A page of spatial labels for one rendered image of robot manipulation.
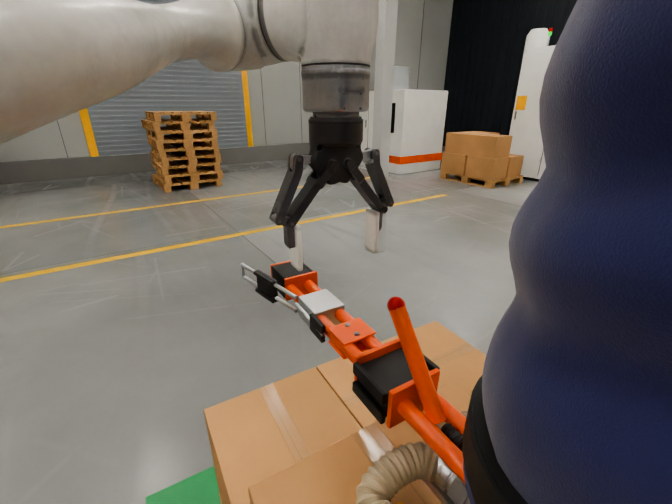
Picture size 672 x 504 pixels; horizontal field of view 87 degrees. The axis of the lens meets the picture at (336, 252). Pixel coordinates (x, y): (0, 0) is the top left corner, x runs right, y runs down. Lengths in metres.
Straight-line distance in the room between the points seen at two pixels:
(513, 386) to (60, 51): 0.30
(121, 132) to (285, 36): 8.78
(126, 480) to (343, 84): 1.77
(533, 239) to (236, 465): 1.02
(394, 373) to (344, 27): 0.43
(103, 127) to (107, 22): 8.95
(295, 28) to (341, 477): 0.59
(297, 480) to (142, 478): 1.37
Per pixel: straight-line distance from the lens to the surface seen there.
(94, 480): 2.00
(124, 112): 9.23
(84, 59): 0.25
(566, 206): 0.20
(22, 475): 2.19
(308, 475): 0.60
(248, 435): 1.19
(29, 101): 0.23
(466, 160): 7.43
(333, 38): 0.47
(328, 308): 0.64
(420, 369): 0.46
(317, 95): 0.48
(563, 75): 0.21
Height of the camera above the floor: 1.43
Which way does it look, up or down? 23 degrees down
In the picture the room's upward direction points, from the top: straight up
